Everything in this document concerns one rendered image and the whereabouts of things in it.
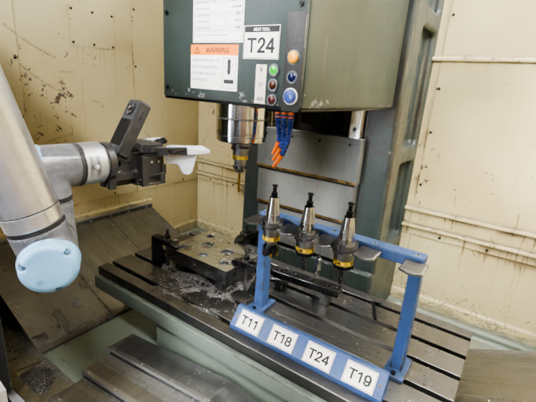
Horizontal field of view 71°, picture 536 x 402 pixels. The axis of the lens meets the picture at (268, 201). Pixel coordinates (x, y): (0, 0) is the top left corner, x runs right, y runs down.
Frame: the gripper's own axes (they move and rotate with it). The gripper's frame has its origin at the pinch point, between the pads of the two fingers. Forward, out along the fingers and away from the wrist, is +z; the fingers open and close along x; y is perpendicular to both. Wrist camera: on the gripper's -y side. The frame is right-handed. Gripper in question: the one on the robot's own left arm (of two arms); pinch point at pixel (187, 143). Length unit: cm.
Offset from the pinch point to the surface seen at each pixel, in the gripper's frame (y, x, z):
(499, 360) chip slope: 68, 65, 77
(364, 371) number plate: 50, 41, 20
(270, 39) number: -23.0, 10.0, 14.4
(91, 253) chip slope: 68, -97, 21
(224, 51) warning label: -20.5, -3.2, 13.4
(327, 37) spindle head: -24.6, 18.5, 23.8
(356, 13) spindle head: -32, 17, 38
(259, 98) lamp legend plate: -10.4, 8.0, 14.3
